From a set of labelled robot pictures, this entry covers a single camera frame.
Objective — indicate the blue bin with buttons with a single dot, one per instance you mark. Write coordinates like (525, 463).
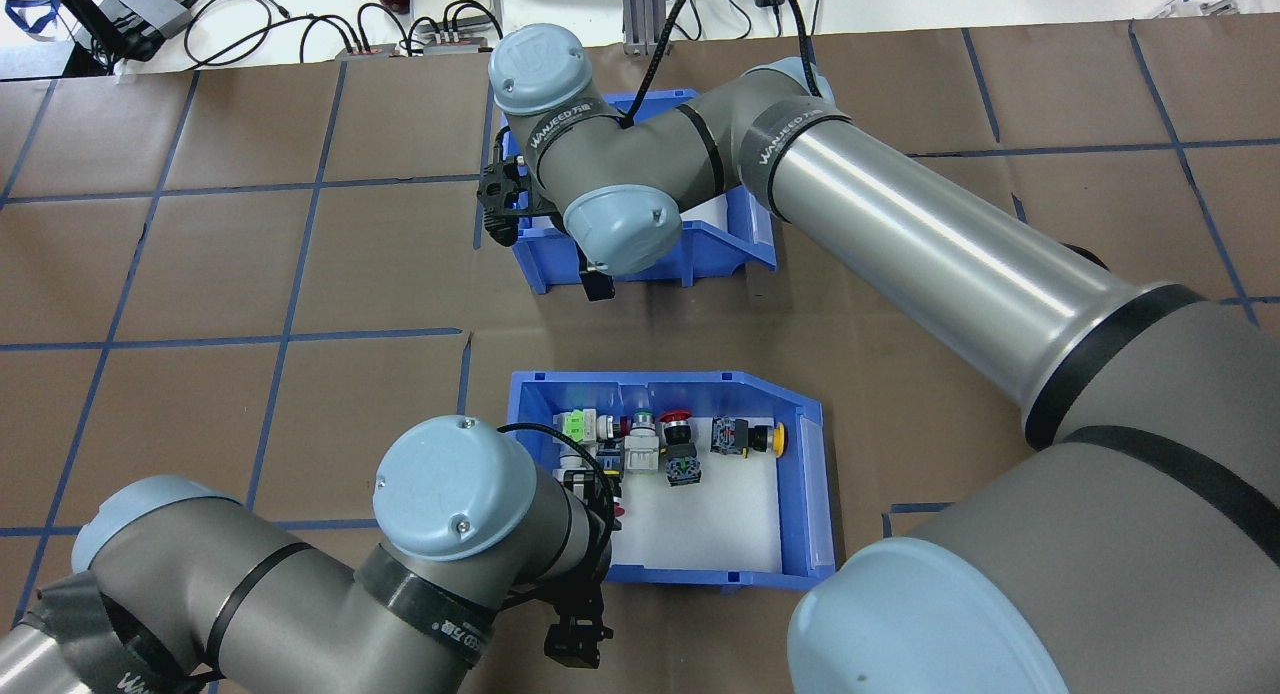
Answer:
(700, 394)

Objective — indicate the grey usb adapter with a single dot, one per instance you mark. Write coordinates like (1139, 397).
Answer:
(355, 51)
(442, 46)

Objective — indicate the black button with red cap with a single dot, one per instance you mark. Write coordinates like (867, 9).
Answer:
(607, 462)

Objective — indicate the blue bin with capacitors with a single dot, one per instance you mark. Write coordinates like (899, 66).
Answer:
(545, 264)

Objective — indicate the white foam bin liner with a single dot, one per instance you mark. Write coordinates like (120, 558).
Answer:
(712, 212)
(700, 524)

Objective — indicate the aluminium profile post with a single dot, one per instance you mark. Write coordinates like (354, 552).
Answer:
(645, 14)

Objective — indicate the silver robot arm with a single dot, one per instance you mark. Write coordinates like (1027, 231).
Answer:
(950, 244)
(450, 494)

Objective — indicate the green white push button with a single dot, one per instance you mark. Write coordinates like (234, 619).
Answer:
(578, 424)

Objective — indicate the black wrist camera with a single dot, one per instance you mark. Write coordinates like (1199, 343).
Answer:
(575, 644)
(497, 189)

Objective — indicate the black green contact block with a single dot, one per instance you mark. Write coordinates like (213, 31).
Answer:
(685, 469)

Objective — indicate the yellow push button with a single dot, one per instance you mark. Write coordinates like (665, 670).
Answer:
(745, 437)

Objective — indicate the grey selector switch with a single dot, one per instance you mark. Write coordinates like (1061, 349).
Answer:
(640, 444)

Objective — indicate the red mushroom stop button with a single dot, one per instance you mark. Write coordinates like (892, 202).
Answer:
(678, 429)

